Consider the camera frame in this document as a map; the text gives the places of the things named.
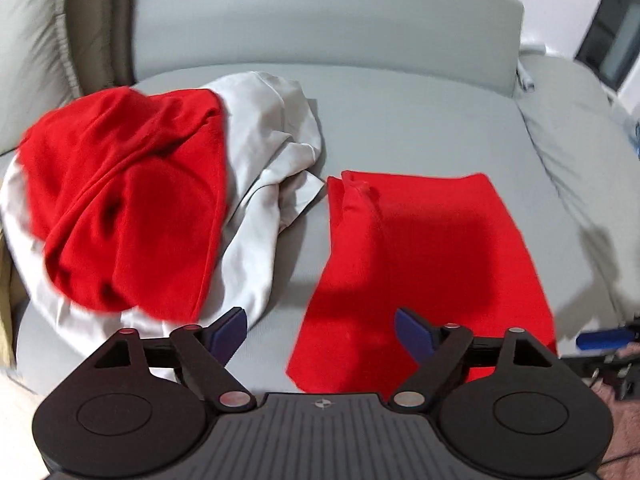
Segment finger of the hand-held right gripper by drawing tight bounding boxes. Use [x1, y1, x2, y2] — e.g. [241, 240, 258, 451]
[590, 350, 640, 402]
[576, 324, 640, 349]

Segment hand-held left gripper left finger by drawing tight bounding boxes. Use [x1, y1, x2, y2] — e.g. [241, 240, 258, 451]
[91, 307, 254, 411]

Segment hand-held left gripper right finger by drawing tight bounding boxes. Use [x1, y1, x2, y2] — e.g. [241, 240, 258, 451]
[390, 308, 555, 411]

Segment red shirt with yellow logo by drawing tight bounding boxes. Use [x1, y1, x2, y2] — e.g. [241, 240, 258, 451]
[20, 86, 234, 322]

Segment white garment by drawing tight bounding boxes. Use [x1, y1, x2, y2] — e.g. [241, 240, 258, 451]
[0, 71, 327, 361]

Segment grey sofa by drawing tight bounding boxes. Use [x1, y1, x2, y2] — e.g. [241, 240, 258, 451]
[0, 0, 640, 396]

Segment khaki garment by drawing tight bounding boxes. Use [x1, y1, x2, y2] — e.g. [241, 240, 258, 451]
[0, 230, 17, 367]

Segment large grey pillow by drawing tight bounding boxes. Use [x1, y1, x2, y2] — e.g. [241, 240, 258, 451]
[0, 0, 82, 157]

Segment white cable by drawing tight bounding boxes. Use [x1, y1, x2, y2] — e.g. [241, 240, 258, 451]
[517, 55, 537, 92]

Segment dark window frame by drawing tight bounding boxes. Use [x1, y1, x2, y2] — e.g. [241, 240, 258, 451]
[574, 0, 640, 92]

